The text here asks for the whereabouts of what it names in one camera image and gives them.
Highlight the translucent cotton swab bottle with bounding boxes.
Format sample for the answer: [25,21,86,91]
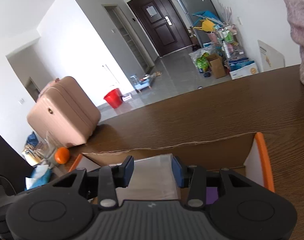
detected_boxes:
[116,154,181,204]

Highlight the purple gear lid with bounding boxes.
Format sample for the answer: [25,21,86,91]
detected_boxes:
[206,187,219,205]

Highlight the blue tissue pack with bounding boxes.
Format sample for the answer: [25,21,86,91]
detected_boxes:
[25,165,52,191]

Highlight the orange fruit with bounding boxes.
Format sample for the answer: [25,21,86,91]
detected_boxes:
[55,147,70,165]

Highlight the red cardboard box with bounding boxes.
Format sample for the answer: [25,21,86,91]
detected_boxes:
[65,132,275,200]

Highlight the clear drinking glass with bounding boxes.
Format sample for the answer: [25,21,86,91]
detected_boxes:
[22,130,62,168]

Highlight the red bucket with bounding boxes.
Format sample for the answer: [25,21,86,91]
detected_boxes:
[104,88,123,109]

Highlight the pink small suitcase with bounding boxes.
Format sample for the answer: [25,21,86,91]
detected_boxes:
[27,76,101,148]

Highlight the small cardboard box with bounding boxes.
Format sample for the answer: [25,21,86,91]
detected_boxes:
[206,54,226,79]

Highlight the green plastic bag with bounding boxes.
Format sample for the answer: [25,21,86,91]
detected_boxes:
[189,48,216,73]

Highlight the white leaning board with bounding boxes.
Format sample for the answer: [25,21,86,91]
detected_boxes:
[258,40,285,72]

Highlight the yellow blue folded items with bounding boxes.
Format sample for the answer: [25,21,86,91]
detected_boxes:
[192,11,223,33]

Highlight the dark entrance door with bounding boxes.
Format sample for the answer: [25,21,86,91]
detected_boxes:
[128,0,192,57]

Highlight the wire storage rack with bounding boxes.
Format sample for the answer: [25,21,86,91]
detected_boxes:
[215,24,246,62]

